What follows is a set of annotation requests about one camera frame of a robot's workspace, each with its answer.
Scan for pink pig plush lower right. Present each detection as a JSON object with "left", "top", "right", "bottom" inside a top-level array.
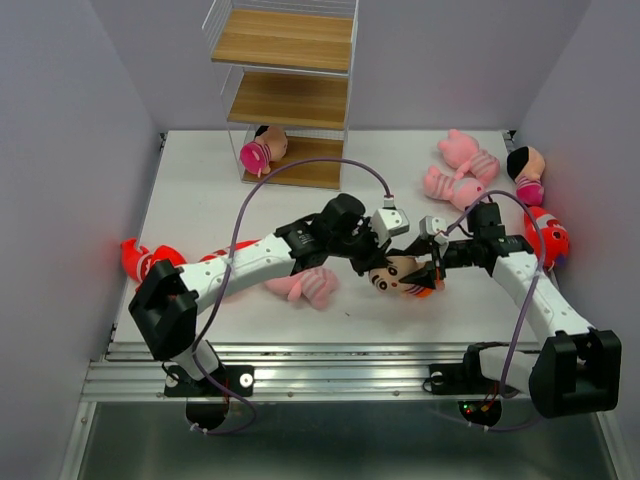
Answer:
[{"left": 423, "top": 166, "right": 485, "bottom": 211}]

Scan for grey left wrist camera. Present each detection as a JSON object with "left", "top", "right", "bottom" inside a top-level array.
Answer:
[{"left": 370, "top": 196, "right": 410, "bottom": 247}]

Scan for boy doll pink shorts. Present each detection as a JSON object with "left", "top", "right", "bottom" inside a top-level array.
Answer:
[{"left": 239, "top": 125, "right": 288, "bottom": 178}]

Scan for pink pig plush centre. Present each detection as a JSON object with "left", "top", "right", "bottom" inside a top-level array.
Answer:
[{"left": 265, "top": 267, "right": 339, "bottom": 310}]

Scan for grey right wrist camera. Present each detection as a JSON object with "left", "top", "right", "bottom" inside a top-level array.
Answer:
[{"left": 419, "top": 216, "right": 448, "bottom": 246}]

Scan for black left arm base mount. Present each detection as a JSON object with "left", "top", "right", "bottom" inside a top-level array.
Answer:
[{"left": 161, "top": 362, "right": 258, "bottom": 436}]

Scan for red fish plush left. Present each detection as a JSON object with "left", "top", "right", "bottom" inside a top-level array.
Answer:
[{"left": 200, "top": 240, "right": 257, "bottom": 262}]

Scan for red shark plush left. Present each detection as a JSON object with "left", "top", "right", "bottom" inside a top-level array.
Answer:
[{"left": 120, "top": 238, "right": 187, "bottom": 291}]

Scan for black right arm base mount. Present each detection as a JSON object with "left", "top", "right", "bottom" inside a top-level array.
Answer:
[{"left": 422, "top": 342, "right": 507, "bottom": 430}]

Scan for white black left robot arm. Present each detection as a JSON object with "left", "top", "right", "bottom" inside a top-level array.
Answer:
[{"left": 128, "top": 194, "right": 410, "bottom": 394}]

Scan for red fish plush right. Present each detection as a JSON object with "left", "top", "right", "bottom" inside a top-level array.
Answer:
[{"left": 523, "top": 206, "right": 570, "bottom": 270}]

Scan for wooden three-tier wire shelf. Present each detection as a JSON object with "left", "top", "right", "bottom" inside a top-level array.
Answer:
[{"left": 201, "top": 1, "right": 359, "bottom": 190}]

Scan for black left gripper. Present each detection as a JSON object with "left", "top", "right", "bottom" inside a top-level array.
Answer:
[{"left": 328, "top": 216, "right": 391, "bottom": 276}]

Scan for boy doll far right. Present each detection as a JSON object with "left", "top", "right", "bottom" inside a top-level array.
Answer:
[{"left": 507, "top": 146, "right": 546, "bottom": 206}]

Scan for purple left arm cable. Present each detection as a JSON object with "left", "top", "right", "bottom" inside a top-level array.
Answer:
[{"left": 187, "top": 157, "right": 396, "bottom": 436}]

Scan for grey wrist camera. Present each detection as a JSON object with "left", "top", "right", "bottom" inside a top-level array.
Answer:
[
  {"left": 370, "top": 196, "right": 410, "bottom": 247},
  {"left": 419, "top": 216, "right": 448, "bottom": 246}
]

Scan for red fish plush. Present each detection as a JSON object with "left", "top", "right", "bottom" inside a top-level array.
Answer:
[
  {"left": 200, "top": 240, "right": 257, "bottom": 262},
  {"left": 523, "top": 206, "right": 570, "bottom": 270}
]

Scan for pink pig plush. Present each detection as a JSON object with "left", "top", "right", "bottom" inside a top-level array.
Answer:
[
  {"left": 265, "top": 267, "right": 339, "bottom": 310},
  {"left": 423, "top": 166, "right": 485, "bottom": 211},
  {"left": 437, "top": 129, "right": 500, "bottom": 187}
]

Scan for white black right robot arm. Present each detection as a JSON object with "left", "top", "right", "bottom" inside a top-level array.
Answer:
[{"left": 412, "top": 202, "right": 622, "bottom": 419}]

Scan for boy doll orange shorts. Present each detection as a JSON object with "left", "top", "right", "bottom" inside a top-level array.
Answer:
[{"left": 368, "top": 257, "right": 432, "bottom": 298}]

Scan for aluminium mounting rail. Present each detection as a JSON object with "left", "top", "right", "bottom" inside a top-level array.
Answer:
[{"left": 79, "top": 341, "right": 546, "bottom": 404}]

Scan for pink pig plush upper right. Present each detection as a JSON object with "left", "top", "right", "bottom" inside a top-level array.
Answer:
[{"left": 437, "top": 129, "right": 500, "bottom": 187}]

